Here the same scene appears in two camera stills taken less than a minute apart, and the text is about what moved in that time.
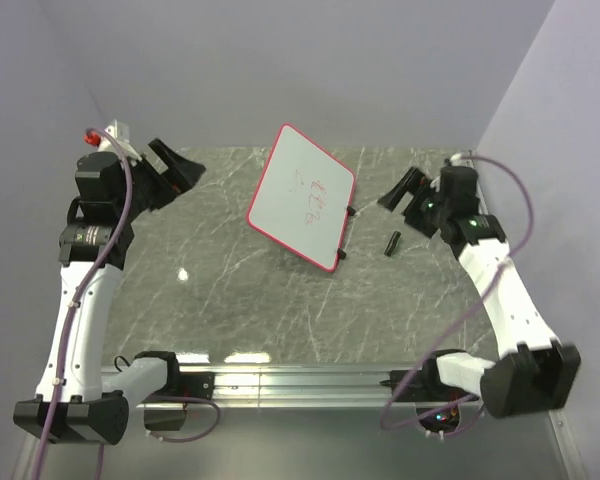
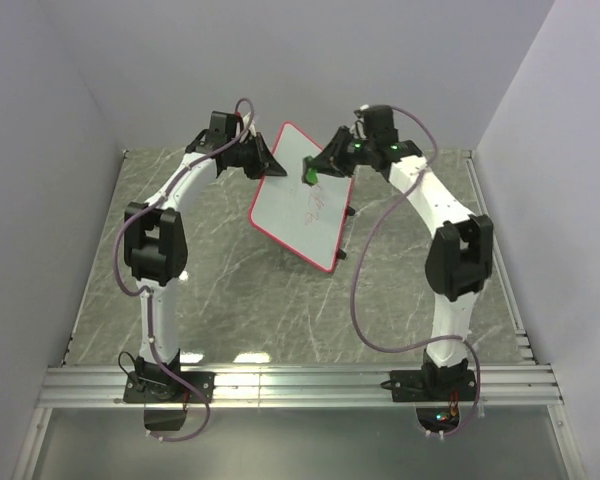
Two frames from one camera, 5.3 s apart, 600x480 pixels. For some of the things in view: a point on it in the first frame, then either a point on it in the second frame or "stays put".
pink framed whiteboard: (302, 199) stays put
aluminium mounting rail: (281, 388) stays put
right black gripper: (408, 183) → (331, 160)
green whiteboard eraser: (392, 243) → (310, 173)
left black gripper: (178, 177) → (265, 164)
